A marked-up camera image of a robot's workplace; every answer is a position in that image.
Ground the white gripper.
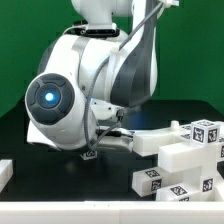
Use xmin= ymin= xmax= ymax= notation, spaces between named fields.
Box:
xmin=26 ymin=99 xmax=136 ymax=154

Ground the white tagged cube nut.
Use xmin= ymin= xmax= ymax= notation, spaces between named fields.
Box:
xmin=81 ymin=151 xmax=97 ymax=161

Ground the white chair back frame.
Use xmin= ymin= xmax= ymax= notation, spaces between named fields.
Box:
xmin=133 ymin=121 xmax=224 ymax=173

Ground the white tagged cube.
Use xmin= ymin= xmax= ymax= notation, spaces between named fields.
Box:
xmin=191 ymin=119 xmax=220 ymax=145

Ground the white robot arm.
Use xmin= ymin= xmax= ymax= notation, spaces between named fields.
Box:
xmin=25 ymin=0 xmax=179 ymax=150

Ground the black camera on stand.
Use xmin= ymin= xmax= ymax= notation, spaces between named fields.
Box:
xmin=74 ymin=24 xmax=120 ymax=38

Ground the white front rail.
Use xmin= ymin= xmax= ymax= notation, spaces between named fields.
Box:
xmin=0 ymin=202 xmax=224 ymax=224

